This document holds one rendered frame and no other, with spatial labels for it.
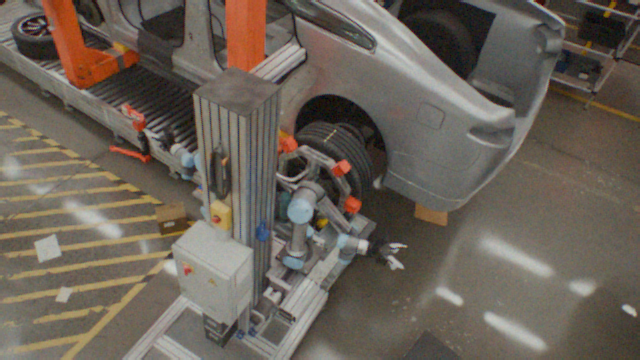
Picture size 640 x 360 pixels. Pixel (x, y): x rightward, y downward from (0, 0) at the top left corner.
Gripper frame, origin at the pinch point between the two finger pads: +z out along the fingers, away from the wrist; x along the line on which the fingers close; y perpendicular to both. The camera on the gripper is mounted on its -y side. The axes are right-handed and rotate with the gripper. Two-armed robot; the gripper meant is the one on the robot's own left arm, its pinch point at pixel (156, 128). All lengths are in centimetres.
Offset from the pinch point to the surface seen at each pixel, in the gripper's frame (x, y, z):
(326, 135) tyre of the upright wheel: 83, -5, -65
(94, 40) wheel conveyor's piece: 94, 85, 282
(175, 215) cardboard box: 24, 103, 16
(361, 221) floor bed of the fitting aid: 143, 98, -83
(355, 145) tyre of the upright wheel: 95, -3, -81
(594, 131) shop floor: 475, 60, -180
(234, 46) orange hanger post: 41, -53, -16
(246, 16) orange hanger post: 40, -75, -25
